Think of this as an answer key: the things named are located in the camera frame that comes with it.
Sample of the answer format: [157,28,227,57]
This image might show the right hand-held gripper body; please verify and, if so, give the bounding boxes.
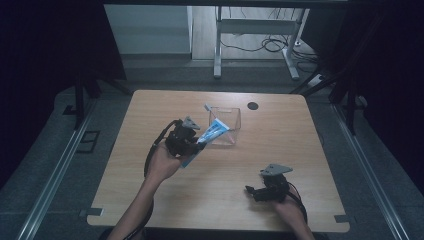
[259,163,295,203]

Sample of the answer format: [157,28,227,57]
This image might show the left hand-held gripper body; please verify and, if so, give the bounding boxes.
[164,116,202,158]

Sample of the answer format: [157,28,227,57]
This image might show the white and blue toothpaste tube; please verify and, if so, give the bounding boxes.
[180,117,232,169]

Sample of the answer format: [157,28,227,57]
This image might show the clear square plastic cup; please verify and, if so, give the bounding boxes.
[208,106,242,147]

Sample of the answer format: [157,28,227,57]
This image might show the person's right hand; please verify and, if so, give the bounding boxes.
[270,185,307,224]

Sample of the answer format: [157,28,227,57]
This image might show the person's left hand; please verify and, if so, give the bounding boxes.
[145,141,188,185]

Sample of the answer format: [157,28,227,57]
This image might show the grey tape strip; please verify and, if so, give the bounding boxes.
[79,207,105,218]
[333,214,356,224]

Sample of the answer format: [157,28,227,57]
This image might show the black metal stand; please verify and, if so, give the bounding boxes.
[289,13,369,136]
[73,64,133,131]

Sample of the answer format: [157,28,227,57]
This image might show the white power strip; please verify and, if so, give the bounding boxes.
[307,74,326,89]

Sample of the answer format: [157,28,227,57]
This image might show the dark curtain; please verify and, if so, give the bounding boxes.
[301,0,424,194]
[0,0,127,189]

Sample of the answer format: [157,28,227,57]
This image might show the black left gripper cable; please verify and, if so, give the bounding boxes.
[122,119,181,240]

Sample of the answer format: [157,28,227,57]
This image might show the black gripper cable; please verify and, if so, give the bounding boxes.
[122,119,181,240]
[287,180,309,225]

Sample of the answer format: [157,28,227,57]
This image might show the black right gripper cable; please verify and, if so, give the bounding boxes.
[287,180,309,225]

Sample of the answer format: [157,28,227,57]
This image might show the aluminium rail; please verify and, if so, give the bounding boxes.
[330,103,410,240]
[15,99,98,240]

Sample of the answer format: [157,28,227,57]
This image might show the black floor cables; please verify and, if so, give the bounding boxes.
[219,7,322,73]

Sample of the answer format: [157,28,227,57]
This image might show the white desk frame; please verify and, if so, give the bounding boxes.
[213,5,311,82]

